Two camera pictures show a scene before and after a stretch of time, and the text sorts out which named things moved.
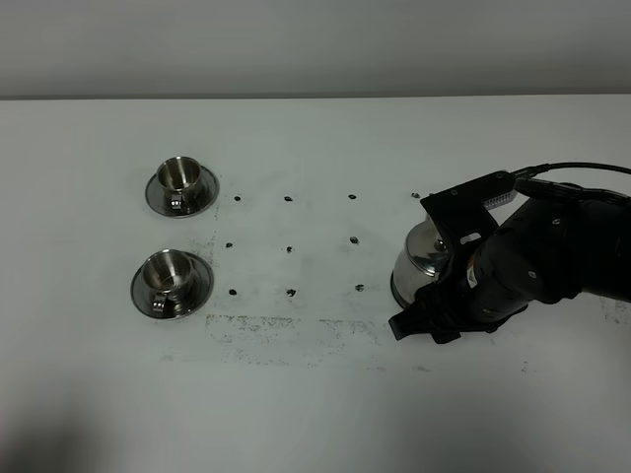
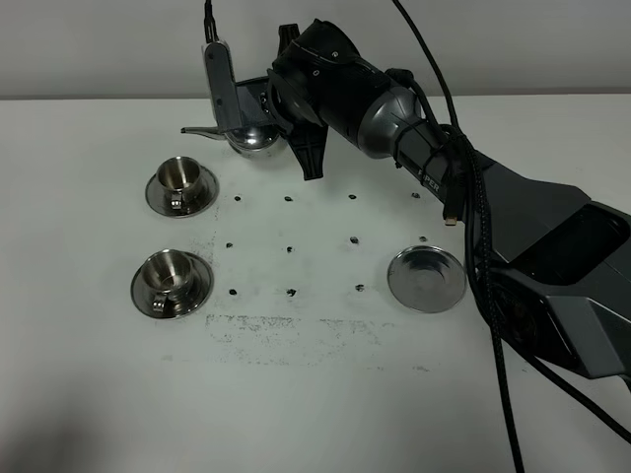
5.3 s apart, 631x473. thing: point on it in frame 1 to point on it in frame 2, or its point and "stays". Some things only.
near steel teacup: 169,272 stays
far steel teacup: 180,176 stays
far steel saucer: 205,193 stays
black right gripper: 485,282 to 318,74
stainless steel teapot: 420,262 to 255,143
